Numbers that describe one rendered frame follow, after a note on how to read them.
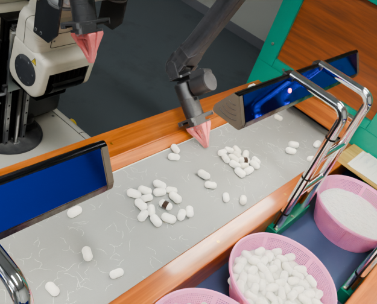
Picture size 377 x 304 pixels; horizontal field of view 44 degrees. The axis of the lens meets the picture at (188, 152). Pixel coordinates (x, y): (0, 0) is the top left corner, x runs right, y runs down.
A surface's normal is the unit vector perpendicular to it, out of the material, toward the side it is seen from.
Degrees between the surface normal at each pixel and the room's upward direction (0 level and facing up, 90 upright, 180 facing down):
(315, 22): 90
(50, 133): 0
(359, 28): 90
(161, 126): 0
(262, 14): 90
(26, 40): 90
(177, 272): 0
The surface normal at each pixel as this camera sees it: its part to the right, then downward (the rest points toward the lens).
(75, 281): 0.29, -0.75
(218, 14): -0.61, 0.17
